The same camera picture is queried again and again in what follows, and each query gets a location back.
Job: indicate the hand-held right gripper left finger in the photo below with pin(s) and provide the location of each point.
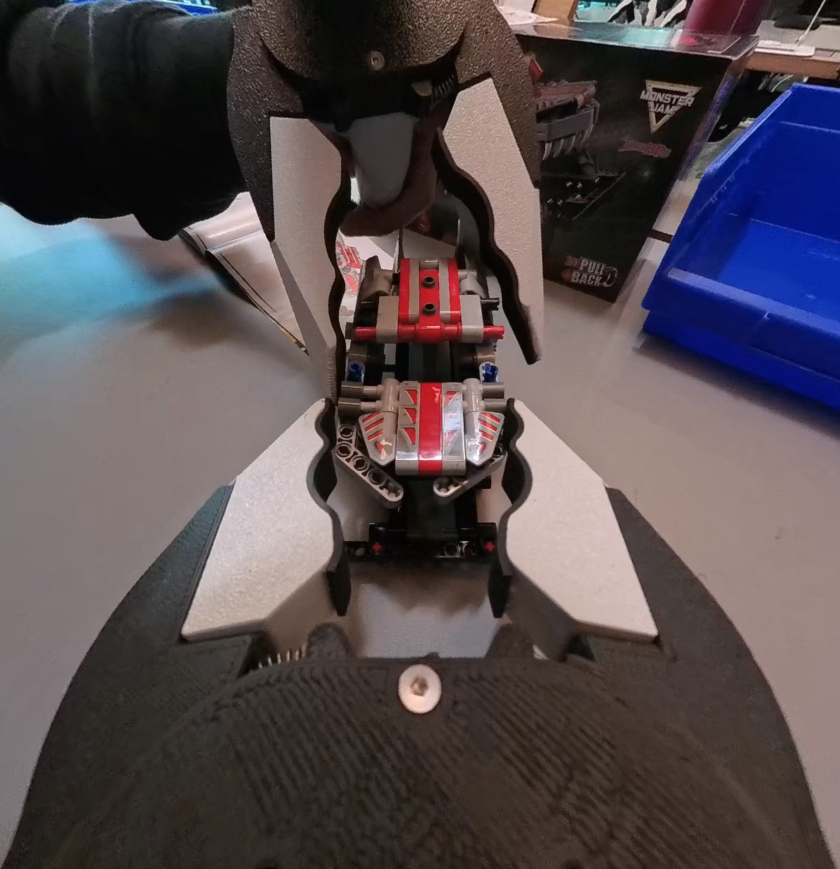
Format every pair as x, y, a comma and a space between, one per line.
264, 550

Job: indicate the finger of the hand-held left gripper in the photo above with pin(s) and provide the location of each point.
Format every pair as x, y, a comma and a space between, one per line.
301, 190
501, 176

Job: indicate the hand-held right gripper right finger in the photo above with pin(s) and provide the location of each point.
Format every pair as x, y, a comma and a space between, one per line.
573, 550

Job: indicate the grey red brick truck model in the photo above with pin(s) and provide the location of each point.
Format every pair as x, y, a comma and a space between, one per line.
427, 299

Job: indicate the person's left forearm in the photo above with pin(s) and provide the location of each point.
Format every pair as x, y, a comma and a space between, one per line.
108, 108

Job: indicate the grey desk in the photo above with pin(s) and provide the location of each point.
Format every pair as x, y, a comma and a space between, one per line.
121, 475

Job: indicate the background wooden desk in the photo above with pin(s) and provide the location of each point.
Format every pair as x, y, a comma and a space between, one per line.
800, 64

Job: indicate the person's left hand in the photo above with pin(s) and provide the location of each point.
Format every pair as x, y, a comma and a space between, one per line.
393, 217

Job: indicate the white instruction booklet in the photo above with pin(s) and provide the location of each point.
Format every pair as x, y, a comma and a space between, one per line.
243, 251

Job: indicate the black toy set box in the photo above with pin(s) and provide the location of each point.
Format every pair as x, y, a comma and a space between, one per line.
630, 170

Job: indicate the dark red tumbler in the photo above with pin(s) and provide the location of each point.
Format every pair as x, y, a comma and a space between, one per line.
708, 17

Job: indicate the blue plastic bin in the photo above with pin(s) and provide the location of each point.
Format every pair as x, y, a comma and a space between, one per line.
766, 271

